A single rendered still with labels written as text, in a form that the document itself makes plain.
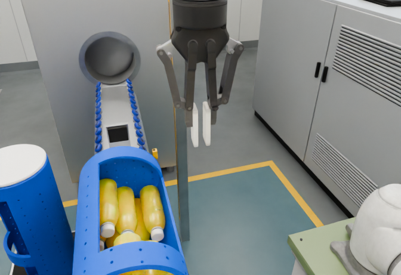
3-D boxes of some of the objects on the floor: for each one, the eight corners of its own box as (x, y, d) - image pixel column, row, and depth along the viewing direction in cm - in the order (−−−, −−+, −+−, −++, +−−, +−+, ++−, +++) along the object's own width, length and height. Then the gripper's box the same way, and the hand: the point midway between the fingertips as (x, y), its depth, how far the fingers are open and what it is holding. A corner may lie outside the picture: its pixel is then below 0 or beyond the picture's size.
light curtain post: (187, 233, 227) (179, -29, 138) (190, 240, 222) (182, -28, 134) (179, 235, 226) (166, -29, 137) (181, 242, 221) (168, -28, 132)
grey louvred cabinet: (290, 108, 387) (311, -22, 311) (458, 256, 212) (602, 40, 136) (249, 114, 373) (261, -20, 298) (392, 278, 198) (511, 53, 122)
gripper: (147, 1, 39) (160, 159, 51) (260, -3, 41) (247, 149, 53) (144, -8, 45) (157, 135, 57) (243, -11, 47) (234, 126, 59)
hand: (200, 124), depth 53 cm, fingers closed
